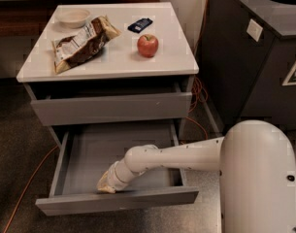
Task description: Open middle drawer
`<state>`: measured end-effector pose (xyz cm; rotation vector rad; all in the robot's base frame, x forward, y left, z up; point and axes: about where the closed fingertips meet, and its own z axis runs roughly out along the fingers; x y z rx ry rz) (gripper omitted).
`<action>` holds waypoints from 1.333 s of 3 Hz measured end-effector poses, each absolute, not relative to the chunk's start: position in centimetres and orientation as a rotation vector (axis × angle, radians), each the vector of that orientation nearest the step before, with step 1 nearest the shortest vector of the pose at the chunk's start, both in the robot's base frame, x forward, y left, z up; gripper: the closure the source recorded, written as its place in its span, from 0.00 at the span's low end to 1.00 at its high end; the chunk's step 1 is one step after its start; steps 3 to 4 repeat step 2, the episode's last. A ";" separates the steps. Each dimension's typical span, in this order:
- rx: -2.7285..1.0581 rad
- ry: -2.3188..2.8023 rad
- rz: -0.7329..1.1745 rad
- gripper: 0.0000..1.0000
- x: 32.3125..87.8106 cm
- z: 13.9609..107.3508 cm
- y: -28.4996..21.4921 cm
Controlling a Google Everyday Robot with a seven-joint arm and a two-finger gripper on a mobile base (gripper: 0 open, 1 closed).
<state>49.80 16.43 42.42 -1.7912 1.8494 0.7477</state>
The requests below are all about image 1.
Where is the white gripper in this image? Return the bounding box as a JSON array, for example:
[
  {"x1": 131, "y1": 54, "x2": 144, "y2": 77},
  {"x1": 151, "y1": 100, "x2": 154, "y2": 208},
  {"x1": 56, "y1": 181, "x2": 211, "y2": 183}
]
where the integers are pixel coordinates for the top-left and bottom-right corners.
[{"x1": 96, "y1": 160, "x2": 144, "y2": 194}]

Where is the red apple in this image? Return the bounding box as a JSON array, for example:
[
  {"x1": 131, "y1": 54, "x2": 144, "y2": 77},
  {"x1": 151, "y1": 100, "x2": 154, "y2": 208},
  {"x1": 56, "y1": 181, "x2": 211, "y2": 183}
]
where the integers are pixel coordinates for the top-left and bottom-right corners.
[{"x1": 137, "y1": 34, "x2": 159, "y2": 57}]

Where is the brown white snack bag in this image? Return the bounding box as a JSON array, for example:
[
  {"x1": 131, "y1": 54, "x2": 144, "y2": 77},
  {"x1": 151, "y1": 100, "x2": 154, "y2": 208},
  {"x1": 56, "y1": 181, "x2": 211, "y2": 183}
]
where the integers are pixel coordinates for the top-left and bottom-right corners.
[{"x1": 51, "y1": 16, "x2": 121, "y2": 74}]

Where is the white label on bin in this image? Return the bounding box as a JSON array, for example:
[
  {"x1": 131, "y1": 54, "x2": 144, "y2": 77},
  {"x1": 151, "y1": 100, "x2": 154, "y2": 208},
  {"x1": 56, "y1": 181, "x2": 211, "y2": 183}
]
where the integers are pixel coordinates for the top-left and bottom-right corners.
[{"x1": 247, "y1": 19, "x2": 263, "y2": 42}]

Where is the framed sign on bin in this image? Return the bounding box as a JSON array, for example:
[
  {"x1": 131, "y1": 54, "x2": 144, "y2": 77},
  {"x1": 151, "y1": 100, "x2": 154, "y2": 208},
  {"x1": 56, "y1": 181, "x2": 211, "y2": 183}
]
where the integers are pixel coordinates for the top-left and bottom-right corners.
[{"x1": 281, "y1": 50, "x2": 296, "y2": 87}]

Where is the black trash bin cabinet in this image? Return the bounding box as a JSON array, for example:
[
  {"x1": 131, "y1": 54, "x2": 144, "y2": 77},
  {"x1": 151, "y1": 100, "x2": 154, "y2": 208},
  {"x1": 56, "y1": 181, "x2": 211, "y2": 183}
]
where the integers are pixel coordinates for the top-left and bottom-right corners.
[{"x1": 197, "y1": 0, "x2": 296, "y2": 131}]

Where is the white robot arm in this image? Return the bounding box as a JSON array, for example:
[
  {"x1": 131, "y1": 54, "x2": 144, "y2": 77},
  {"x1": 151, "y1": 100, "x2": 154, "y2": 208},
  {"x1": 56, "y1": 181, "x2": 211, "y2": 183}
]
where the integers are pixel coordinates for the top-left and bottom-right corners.
[{"x1": 97, "y1": 120, "x2": 296, "y2": 233}]

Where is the orange extension cable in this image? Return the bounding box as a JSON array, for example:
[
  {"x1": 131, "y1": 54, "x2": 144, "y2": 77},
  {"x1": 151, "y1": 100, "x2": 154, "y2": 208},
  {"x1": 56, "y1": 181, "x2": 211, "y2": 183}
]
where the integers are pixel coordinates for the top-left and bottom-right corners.
[{"x1": 1, "y1": 0, "x2": 219, "y2": 233}]

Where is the grey drawer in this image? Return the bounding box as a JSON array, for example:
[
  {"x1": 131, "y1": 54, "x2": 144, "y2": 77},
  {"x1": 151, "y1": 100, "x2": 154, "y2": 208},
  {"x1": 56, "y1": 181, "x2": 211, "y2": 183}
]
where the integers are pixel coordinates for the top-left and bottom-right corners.
[
  {"x1": 31, "y1": 83, "x2": 191, "y2": 126},
  {"x1": 36, "y1": 120, "x2": 198, "y2": 216}
]

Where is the grey top drawer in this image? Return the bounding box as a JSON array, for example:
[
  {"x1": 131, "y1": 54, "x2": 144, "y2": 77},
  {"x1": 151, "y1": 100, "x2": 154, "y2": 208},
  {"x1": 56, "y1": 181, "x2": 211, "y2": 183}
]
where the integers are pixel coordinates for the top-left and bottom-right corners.
[{"x1": 31, "y1": 83, "x2": 191, "y2": 126}]

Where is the grey drawer cabinet white top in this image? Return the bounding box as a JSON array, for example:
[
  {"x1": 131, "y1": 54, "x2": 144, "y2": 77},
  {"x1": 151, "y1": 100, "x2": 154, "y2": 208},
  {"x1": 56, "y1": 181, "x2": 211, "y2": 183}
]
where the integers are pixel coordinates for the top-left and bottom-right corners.
[{"x1": 16, "y1": 2, "x2": 199, "y2": 138}]

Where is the dark wooden bench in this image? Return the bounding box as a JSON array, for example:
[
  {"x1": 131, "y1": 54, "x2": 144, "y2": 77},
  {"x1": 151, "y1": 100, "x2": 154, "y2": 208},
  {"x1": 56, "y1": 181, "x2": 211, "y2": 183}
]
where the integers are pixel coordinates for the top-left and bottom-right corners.
[{"x1": 0, "y1": 0, "x2": 159, "y2": 37}]

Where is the white bowl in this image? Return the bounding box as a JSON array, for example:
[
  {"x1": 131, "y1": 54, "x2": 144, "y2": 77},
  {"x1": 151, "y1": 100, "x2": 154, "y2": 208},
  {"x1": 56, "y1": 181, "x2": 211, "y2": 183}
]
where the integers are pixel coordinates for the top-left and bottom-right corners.
[{"x1": 56, "y1": 9, "x2": 90, "y2": 29}]

